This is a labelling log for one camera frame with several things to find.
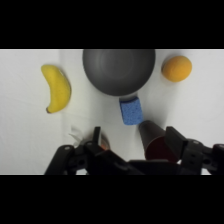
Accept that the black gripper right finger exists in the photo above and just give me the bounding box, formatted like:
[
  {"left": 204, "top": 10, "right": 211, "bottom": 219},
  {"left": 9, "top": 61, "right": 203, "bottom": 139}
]
[{"left": 164, "top": 125, "right": 224, "bottom": 176}]

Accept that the dark red cylinder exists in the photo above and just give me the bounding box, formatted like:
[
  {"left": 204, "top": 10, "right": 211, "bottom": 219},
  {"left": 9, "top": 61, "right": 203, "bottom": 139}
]
[{"left": 137, "top": 119, "right": 182, "bottom": 164}]

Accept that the yellow lemon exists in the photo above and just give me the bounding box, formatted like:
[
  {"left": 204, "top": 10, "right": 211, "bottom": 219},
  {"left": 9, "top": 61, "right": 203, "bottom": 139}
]
[{"left": 161, "top": 55, "right": 193, "bottom": 83}]

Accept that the blue sponge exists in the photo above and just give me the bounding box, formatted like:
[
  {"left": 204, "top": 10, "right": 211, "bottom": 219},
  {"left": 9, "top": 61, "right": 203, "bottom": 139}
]
[{"left": 119, "top": 96, "right": 145, "bottom": 126}]

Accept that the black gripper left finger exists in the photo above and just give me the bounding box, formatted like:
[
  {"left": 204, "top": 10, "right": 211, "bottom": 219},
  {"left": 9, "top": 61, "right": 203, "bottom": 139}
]
[{"left": 44, "top": 125, "right": 135, "bottom": 176}]

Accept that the grey bowl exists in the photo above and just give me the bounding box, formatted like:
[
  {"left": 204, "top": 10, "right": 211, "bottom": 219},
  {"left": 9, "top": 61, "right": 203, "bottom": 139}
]
[{"left": 82, "top": 49, "right": 157, "bottom": 98}]

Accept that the yellow banana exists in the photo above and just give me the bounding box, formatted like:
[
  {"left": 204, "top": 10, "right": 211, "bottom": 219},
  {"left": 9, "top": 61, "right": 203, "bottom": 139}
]
[{"left": 40, "top": 64, "right": 73, "bottom": 115}]

